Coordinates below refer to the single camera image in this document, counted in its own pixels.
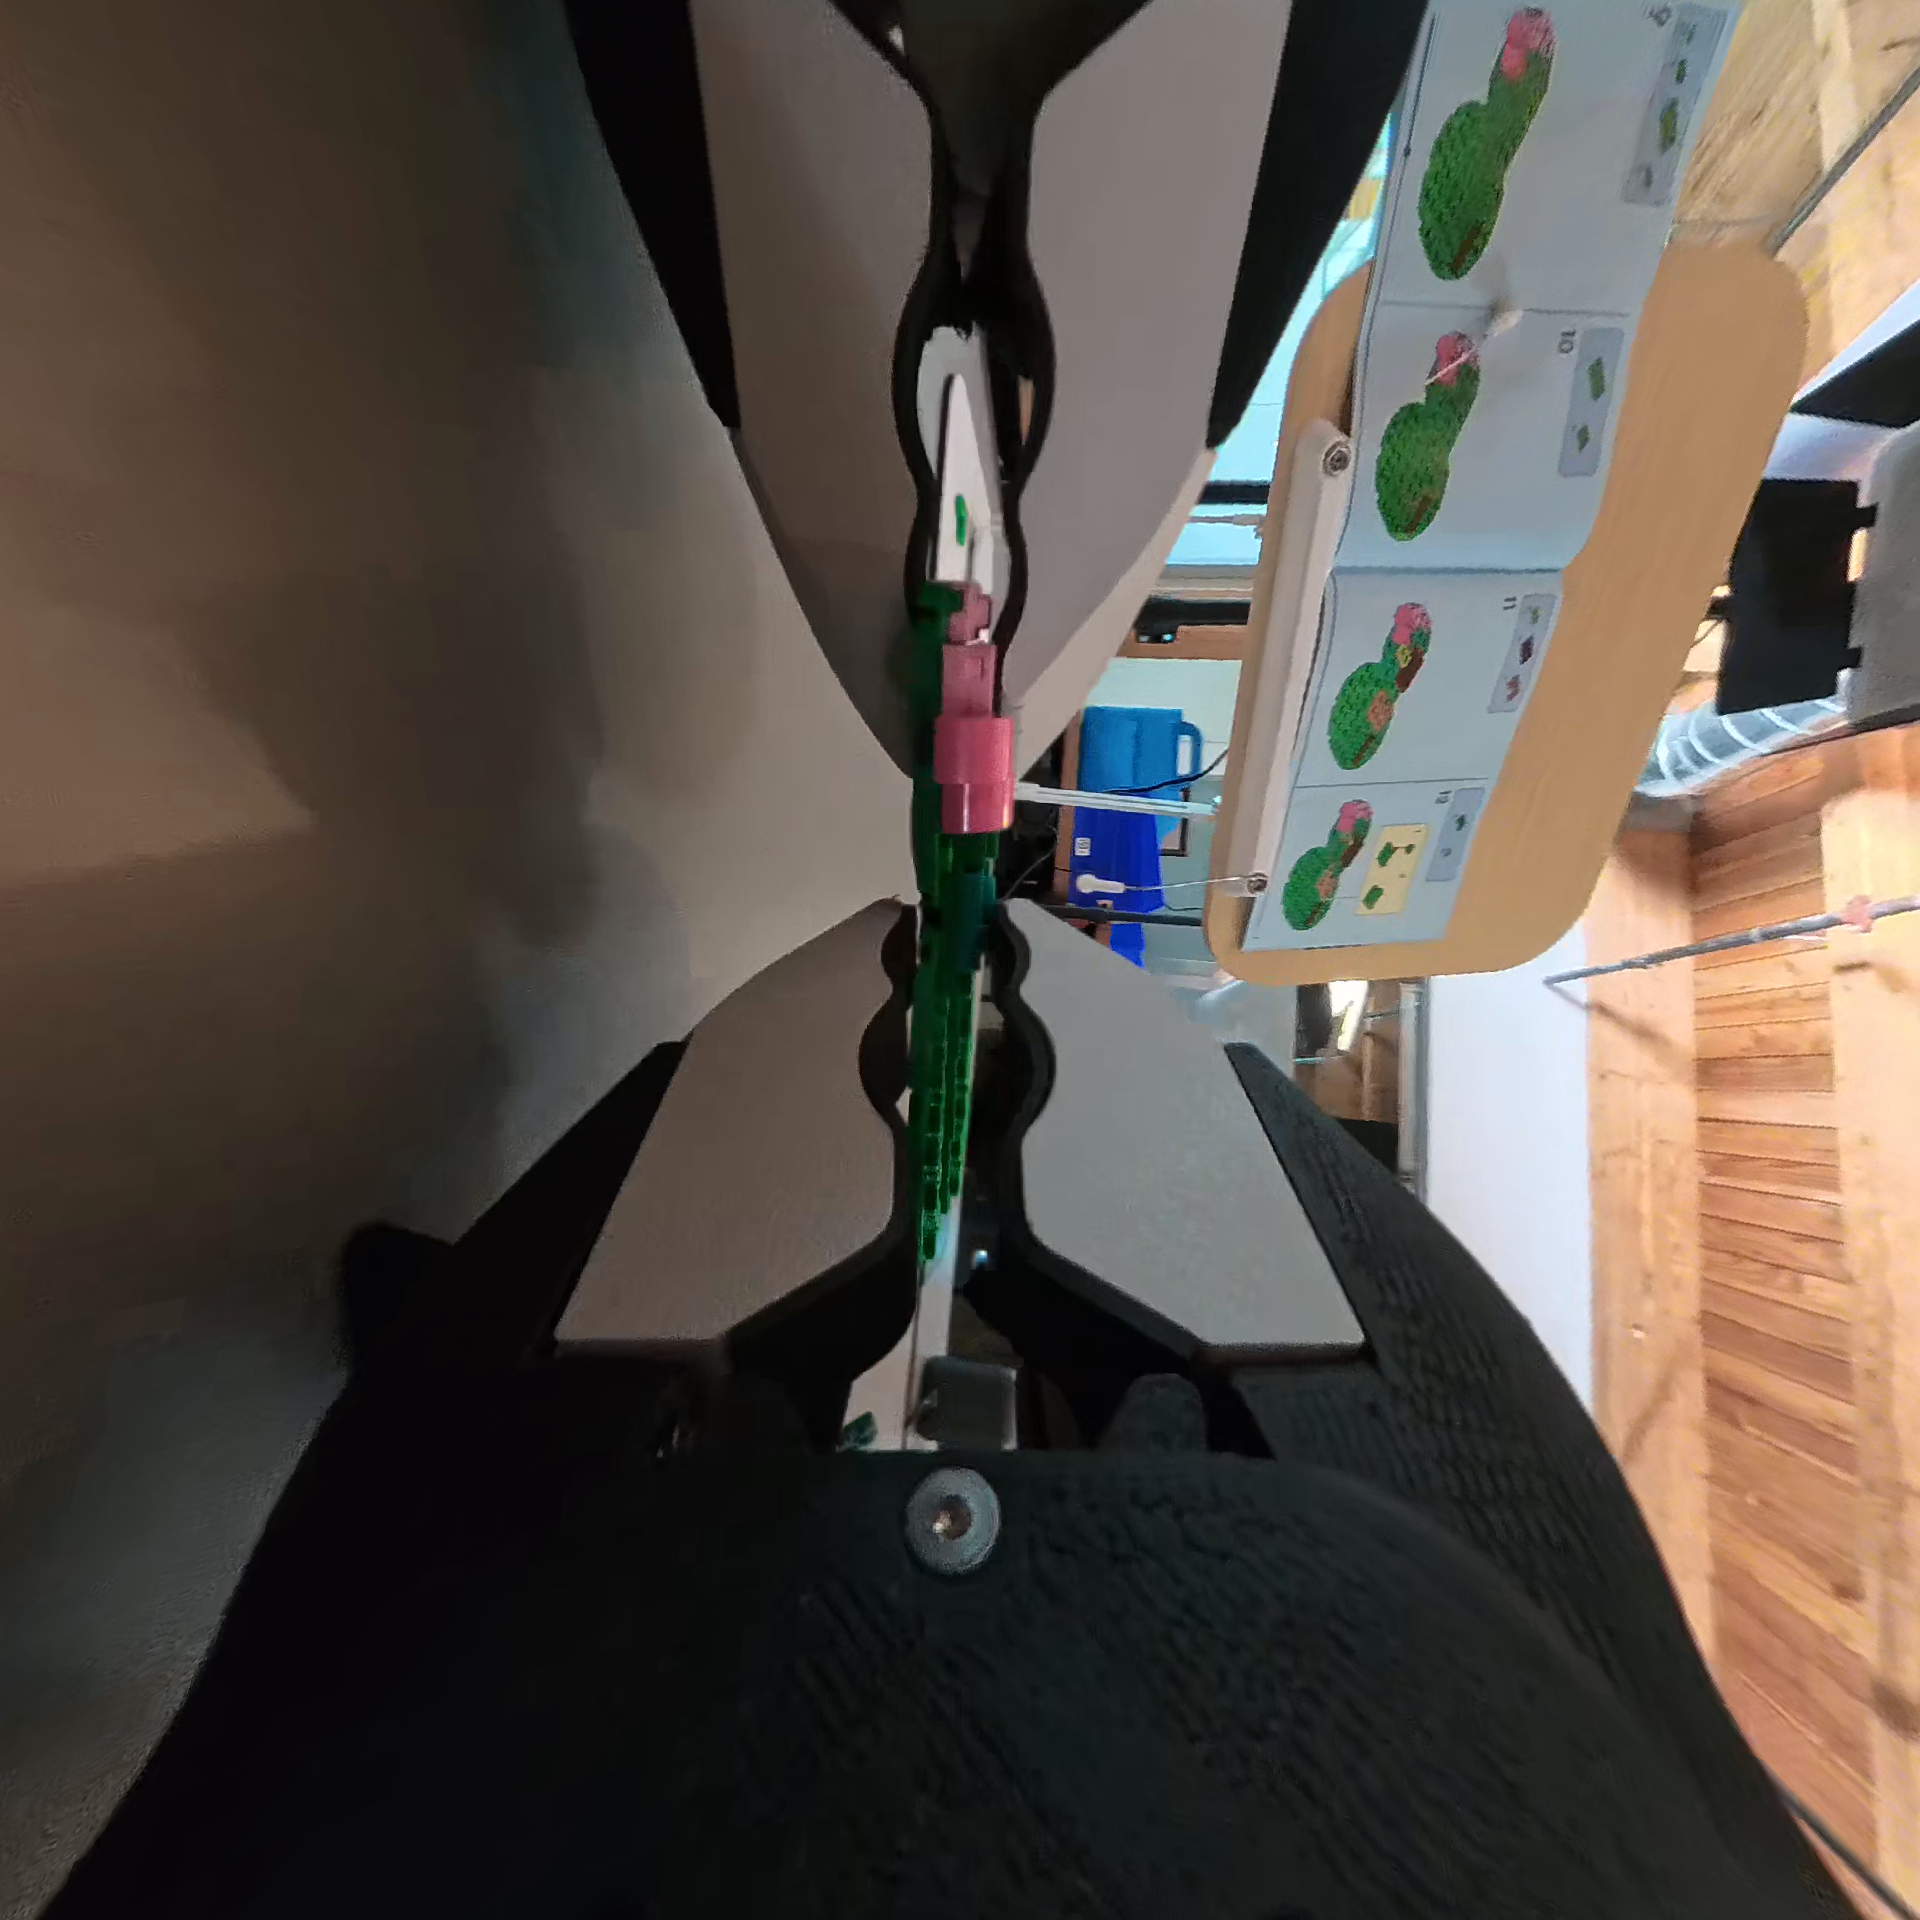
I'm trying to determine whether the metal conduit pipe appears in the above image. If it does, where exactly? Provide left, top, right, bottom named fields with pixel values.
left=1543, top=893, right=1920, bottom=987

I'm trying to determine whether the black box fixture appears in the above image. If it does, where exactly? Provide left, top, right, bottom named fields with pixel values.
left=1714, top=321, right=1920, bottom=720

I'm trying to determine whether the corrugated metal duct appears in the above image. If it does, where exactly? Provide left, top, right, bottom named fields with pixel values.
left=1632, top=702, right=1892, bottom=820

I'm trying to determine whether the light wooden booklet board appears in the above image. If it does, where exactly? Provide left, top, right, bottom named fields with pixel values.
left=1200, top=239, right=1811, bottom=992

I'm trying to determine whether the lego instruction booklet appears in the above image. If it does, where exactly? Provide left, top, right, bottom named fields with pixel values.
left=1241, top=0, right=1745, bottom=955

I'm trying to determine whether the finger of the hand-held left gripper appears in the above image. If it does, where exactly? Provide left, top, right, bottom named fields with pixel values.
left=686, top=0, right=969, bottom=785
left=959, top=0, right=1296, bottom=729

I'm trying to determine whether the green and pink lego model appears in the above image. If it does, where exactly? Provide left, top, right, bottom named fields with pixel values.
left=840, top=326, right=1026, bottom=1454

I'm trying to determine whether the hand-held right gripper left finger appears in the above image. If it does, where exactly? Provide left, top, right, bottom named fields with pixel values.
left=554, top=895, right=923, bottom=1368

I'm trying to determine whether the blue plastic container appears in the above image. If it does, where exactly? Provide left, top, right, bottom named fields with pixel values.
left=1075, top=704, right=1206, bottom=961

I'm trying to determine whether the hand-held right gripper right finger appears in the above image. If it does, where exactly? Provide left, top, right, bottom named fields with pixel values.
left=981, top=895, right=1370, bottom=1370

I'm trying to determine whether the thin metal rod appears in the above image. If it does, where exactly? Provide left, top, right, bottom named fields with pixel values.
left=1761, top=101, right=1920, bottom=260

